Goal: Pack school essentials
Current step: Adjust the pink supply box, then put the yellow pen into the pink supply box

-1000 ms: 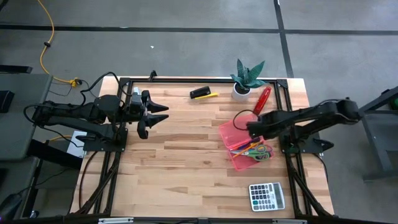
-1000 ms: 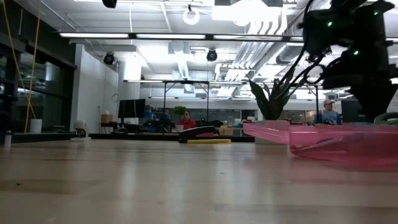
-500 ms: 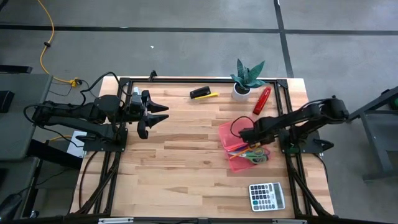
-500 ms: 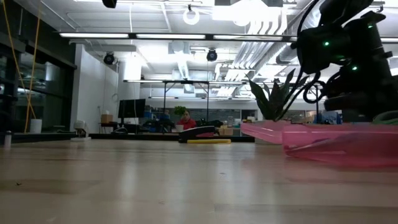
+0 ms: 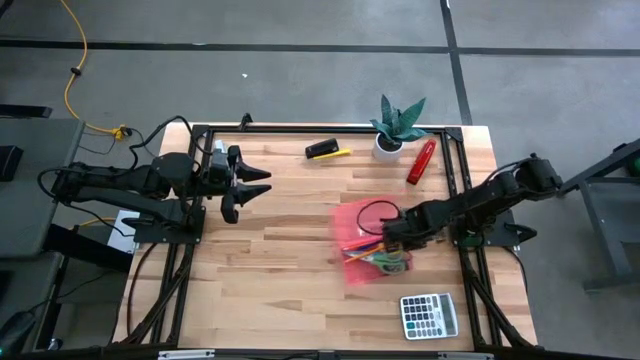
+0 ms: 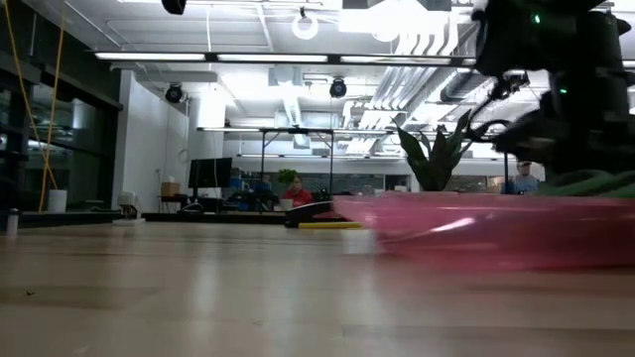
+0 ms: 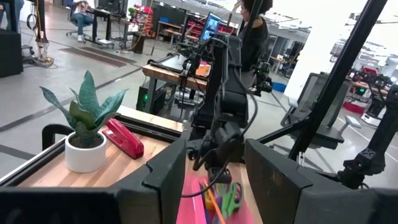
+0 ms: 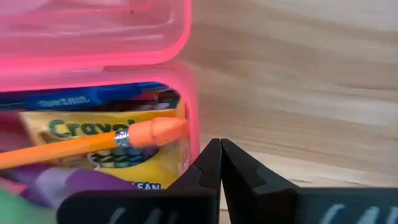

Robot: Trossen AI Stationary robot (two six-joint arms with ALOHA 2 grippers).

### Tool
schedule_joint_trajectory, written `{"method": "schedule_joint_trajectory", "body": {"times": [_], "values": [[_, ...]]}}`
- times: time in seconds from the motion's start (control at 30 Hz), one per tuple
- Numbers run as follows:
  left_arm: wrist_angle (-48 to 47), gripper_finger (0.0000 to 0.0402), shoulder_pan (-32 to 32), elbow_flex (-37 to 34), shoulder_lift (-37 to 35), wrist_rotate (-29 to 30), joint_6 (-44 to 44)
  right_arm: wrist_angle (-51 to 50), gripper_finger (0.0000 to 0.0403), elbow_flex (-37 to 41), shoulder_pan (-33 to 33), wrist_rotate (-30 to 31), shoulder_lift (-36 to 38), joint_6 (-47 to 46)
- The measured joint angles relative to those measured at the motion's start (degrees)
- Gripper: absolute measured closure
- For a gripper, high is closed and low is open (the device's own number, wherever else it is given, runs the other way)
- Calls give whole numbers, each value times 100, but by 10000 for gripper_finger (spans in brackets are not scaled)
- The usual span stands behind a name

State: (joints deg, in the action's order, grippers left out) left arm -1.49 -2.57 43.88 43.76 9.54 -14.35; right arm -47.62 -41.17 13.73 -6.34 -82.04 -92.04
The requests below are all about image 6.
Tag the person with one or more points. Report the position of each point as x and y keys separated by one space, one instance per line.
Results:
x=298 y=196
x=523 y=183

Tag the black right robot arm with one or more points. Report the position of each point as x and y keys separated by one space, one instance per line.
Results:
x=555 y=39

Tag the black ceiling spot lamp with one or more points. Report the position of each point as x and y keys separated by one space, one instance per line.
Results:
x=338 y=88
x=516 y=79
x=174 y=93

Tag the snake plant in white pot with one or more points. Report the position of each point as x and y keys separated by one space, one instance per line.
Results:
x=436 y=163

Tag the black metal stand frame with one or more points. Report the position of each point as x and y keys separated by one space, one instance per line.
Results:
x=297 y=131

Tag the black computer monitor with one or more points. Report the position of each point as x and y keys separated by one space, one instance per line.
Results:
x=210 y=172

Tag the pink translucent pencil case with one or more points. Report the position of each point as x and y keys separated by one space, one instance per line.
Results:
x=496 y=233

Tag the long ceiling light bar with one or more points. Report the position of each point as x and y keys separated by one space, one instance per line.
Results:
x=332 y=59

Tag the black stapler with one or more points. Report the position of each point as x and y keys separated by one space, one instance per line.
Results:
x=307 y=210

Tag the small green plant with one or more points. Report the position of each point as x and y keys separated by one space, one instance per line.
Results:
x=287 y=176

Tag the white desk device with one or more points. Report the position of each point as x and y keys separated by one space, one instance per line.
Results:
x=128 y=201

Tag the white bucket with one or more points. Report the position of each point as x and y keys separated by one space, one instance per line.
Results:
x=57 y=201

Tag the white bottle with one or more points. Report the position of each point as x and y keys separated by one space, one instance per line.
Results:
x=12 y=223

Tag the yellow pole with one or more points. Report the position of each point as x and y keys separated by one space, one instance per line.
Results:
x=30 y=109
x=52 y=124

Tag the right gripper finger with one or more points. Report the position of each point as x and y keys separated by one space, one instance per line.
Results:
x=523 y=139

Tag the cardboard box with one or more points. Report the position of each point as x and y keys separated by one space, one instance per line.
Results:
x=170 y=189

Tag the yellow highlighter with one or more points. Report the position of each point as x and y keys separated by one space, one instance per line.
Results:
x=327 y=225

